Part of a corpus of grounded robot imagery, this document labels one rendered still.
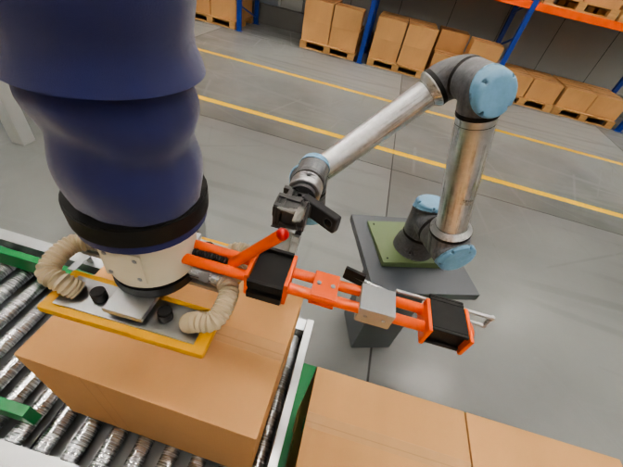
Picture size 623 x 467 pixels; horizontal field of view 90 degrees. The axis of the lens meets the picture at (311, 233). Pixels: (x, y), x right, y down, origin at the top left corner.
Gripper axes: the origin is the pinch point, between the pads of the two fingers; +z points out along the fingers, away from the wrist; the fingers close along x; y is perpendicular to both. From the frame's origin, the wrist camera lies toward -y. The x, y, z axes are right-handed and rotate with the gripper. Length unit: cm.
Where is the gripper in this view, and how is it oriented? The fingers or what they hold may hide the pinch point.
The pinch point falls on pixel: (291, 248)
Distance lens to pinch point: 68.3
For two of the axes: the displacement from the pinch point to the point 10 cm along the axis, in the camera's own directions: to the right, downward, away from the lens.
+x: 1.7, -7.1, -6.8
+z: -2.1, 6.5, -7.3
